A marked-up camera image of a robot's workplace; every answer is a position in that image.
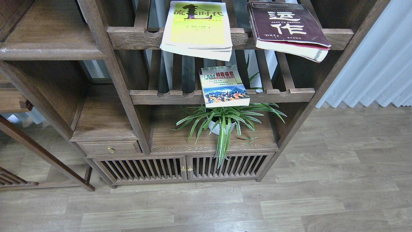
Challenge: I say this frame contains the brass drawer knob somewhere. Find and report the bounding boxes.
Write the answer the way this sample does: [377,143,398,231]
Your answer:
[107,147,115,154]

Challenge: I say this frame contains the green spider plant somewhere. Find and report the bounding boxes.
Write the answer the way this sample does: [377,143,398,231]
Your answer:
[176,102,286,167]

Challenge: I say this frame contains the colourful mountain cover book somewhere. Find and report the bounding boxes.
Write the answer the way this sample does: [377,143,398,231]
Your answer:
[199,65,250,108]

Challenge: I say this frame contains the dark wooden bookshelf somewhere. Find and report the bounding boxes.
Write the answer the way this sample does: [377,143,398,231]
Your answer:
[1,0,389,188]

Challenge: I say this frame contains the white pleated curtain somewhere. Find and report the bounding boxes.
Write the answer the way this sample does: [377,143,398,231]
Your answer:
[316,0,412,108]

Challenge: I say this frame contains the yellow green cover book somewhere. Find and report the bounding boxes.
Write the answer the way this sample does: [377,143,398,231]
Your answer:
[160,1,232,61]

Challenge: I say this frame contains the white plant pot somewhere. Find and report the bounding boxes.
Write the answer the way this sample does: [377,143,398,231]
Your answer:
[208,119,236,135]

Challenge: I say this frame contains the dark maroon cover book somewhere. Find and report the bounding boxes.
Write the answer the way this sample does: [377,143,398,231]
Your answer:
[246,2,331,63]

